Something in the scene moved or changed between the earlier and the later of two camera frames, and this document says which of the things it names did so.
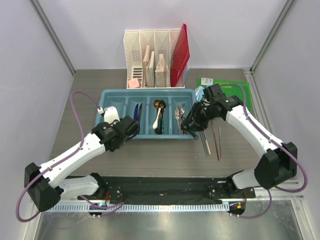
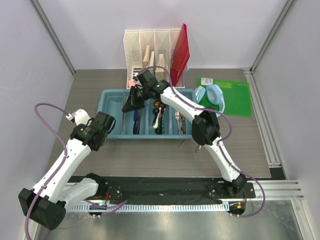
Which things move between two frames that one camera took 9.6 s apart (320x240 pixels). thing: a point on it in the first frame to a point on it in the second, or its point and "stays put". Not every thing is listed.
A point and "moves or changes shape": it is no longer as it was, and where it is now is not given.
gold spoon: [157, 104] stays put
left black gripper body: [122, 144] to [104, 141]
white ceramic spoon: [155, 125] stays put
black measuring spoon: [193, 134] moves or changes shape
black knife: [138, 125] stays put
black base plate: [199, 190] stays put
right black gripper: [198, 124] to [132, 104]
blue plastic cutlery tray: [159, 112] stays put
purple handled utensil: [136, 113] stays put
